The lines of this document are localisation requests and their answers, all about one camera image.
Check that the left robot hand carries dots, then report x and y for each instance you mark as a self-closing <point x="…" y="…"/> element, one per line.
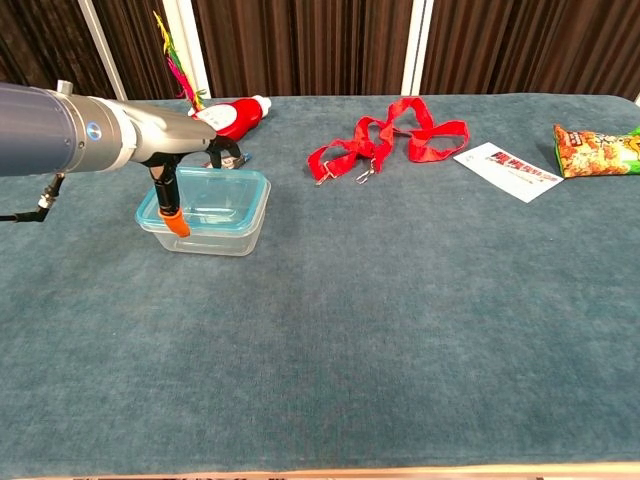
<point x="170" y="135"/>

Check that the colourful feather shuttlecock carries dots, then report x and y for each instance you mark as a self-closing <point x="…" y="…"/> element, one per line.
<point x="180" y="72"/>

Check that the green orange snack bag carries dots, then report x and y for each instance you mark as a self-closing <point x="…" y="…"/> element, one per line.
<point x="595" y="152"/>

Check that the blue translucent lid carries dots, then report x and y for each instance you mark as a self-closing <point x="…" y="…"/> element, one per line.
<point x="225" y="200"/>

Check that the dark brown pleated curtain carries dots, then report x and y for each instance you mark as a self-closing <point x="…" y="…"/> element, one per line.
<point x="300" y="45"/>

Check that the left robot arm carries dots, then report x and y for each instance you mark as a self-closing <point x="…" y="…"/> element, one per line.
<point x="50" y="130"/>

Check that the clear plastic container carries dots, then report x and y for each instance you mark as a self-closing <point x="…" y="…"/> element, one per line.
<point x="220" y="244"/>

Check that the red bottle with white cap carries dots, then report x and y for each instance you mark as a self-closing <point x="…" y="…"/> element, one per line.
<point x="240" y="120"/>

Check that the white card with red print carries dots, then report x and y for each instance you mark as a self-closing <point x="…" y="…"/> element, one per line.
<point x="505" y="172"/>

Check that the blue velvet table cloth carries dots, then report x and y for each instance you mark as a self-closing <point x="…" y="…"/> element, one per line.
<point x="350" y="325"/>

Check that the white frame post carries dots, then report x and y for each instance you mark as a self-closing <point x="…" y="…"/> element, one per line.
<point x="194" y="60"/>
<point x="102" y="50"/>
<point x="417" y="50"/>

